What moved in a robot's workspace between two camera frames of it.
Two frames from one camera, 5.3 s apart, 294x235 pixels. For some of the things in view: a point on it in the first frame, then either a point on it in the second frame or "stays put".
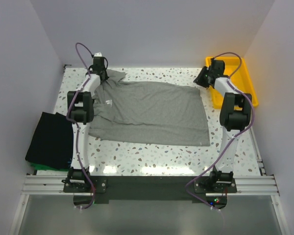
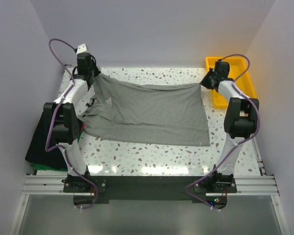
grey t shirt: [148, 112] stays put
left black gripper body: [104, 70] to [94, 70]
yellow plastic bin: [241, 81] stays put
